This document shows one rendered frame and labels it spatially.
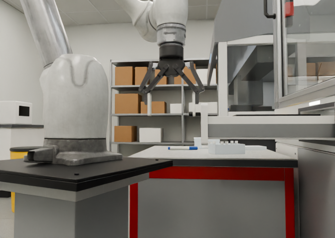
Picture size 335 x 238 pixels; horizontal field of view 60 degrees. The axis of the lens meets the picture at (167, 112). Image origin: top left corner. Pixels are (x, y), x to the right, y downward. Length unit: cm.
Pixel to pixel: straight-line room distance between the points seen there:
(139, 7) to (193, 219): 75
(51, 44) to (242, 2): 122
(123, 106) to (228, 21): 337
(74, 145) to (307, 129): 58
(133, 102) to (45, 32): 398
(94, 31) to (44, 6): 484
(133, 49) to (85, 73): 479
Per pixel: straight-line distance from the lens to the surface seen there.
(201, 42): 539
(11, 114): 438
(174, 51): 88
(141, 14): 103
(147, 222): 109
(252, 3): 188
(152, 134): 477
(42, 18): 100
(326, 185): 92
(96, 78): 75
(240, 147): 118
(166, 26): 89
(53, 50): 97
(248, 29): 182
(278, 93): 136
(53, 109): 74
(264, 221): 109
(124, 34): 564
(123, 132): 491
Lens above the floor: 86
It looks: 3 degrees up
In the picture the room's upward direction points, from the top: straight up
